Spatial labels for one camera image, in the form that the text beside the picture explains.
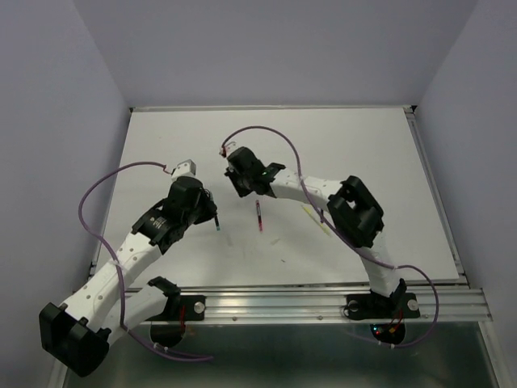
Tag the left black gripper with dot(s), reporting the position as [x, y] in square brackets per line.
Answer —
[209, 210]

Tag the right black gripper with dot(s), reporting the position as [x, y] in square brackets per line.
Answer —
[232, 172]

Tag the green pen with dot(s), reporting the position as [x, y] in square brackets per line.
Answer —
[217, 223]

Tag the red pen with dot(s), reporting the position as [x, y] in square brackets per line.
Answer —
[259, 215]

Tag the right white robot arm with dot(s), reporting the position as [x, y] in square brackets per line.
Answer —
[356, 216]

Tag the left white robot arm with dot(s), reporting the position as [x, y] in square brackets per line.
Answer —
[80, 331]

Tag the yellow pen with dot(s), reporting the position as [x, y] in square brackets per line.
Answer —
[317, 221]

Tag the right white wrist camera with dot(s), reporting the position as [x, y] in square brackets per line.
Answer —
[227, 149]

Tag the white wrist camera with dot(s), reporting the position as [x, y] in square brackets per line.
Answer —
[184, 169]
[227, 149]

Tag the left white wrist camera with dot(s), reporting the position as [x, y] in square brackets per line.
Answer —
[184, 169]

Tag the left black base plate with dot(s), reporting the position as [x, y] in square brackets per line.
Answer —
[190, 307]

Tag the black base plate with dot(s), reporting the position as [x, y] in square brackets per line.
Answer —
[371, 306]
[190, 307]

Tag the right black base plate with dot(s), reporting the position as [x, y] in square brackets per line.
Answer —
[371, 306]

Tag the aluminium mounting rail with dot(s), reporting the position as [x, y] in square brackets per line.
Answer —
[325, 305]

